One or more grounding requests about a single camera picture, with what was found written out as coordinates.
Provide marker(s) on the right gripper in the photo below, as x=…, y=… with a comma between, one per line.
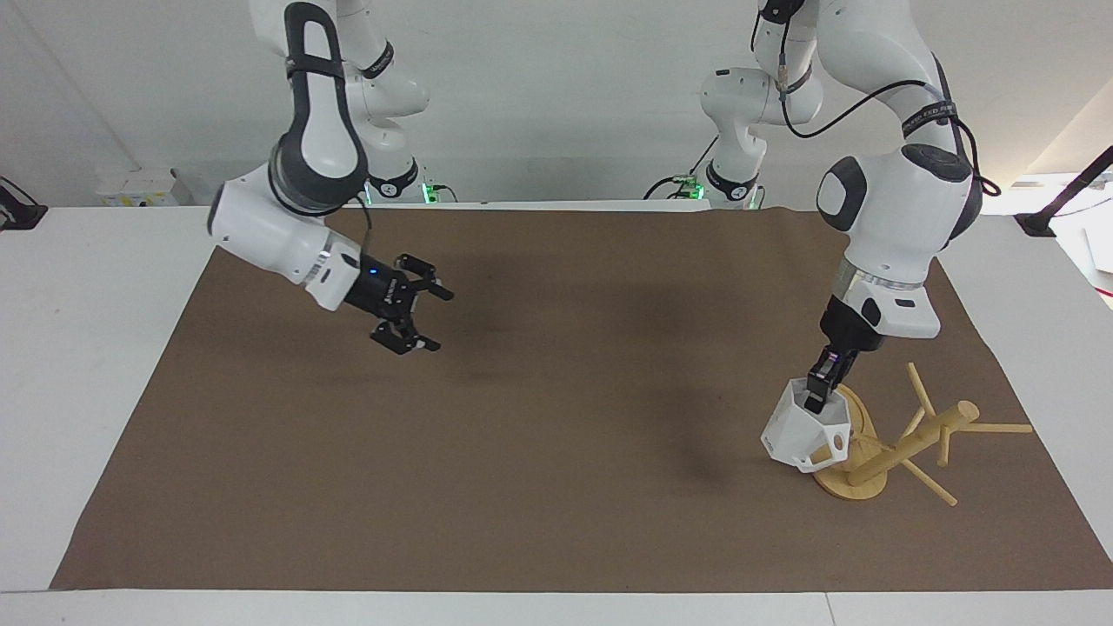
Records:
x=378, y=287

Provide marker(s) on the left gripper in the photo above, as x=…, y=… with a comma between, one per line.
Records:
x=845, y=329

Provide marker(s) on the white faceted cup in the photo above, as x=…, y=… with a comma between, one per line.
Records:
x=796, y=430

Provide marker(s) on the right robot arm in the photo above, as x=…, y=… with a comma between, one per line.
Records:
x=261, y=226

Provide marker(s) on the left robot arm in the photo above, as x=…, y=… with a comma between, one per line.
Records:
x=904, y=209

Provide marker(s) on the wooden cup rack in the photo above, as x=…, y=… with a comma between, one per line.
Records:
x=904, y=448

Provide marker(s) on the black stand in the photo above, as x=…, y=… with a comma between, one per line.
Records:
x=19, y=213
x=1056, y=207

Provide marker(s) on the white box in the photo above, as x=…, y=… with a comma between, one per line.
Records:
x=139, y=187

